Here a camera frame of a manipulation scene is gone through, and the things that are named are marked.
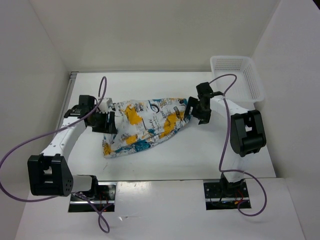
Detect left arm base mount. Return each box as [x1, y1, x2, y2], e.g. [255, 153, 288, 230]
[68, 181, 117, 213]

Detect patterned white yellow teal shorts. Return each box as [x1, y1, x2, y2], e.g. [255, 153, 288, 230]
[102, 97, 190, 158]

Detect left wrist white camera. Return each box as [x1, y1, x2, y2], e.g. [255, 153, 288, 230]
[98, 97, 113, 113]

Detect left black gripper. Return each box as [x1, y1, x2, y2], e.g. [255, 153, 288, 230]
[88, 110, 118, 134]

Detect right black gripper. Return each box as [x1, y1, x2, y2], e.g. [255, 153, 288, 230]
[184, 96, 212, 125]

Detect white plastic basket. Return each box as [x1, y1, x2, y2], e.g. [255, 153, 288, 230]
[210, 55, 265, 104]

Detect purple cable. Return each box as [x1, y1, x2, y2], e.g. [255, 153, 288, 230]
[208, 73, 268, 216]
[0, 76, 111, 234]

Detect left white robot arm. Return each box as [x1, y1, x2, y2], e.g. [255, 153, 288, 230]
[27, 95, 117, 200]

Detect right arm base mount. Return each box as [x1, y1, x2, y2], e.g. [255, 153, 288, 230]
[203, 179, 252, 211]

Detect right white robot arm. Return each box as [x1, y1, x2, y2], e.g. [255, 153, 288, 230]
[184, 82, 267, 197]

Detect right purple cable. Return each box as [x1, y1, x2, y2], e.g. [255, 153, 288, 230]
[208, 73, 268, 216]

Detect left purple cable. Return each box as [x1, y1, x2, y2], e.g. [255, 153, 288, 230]
[0, 76, 111, 234]

